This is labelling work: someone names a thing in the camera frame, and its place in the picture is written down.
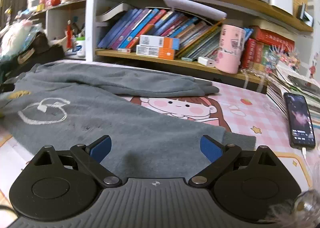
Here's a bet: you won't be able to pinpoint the grey sweatpants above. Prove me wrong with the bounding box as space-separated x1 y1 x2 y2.
1 62 256 179

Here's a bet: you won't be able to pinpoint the black smartphone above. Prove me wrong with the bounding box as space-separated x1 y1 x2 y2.
283 93 316 149

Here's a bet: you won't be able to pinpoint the stack of magazines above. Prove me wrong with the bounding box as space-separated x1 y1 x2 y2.
267 61 319 129

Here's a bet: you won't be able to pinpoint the white green-lid jar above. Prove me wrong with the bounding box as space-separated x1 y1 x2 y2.
75 37 86 57

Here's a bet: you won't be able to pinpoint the row of colourful books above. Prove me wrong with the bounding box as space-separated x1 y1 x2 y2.
97 7 220 53

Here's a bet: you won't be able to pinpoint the pink cartoon tumbler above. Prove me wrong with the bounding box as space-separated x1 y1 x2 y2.
215 24 245 74

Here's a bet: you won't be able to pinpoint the lower orange white box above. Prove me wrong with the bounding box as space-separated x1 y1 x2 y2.
136 45 175 60

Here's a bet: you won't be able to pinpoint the orange white box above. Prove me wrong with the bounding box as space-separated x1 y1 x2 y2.
136 45 175 60
139 35 180 50

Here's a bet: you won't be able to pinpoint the upper orange white box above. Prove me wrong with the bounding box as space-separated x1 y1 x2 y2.
139 35 180 50

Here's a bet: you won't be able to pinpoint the red book box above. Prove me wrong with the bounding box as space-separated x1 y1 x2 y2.
251 26 295 51

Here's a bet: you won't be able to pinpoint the wooden bookshelf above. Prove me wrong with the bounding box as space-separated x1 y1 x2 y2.
35 0 313 86

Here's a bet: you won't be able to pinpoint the white charger cable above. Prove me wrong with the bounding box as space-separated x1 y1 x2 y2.
301 146 318 191

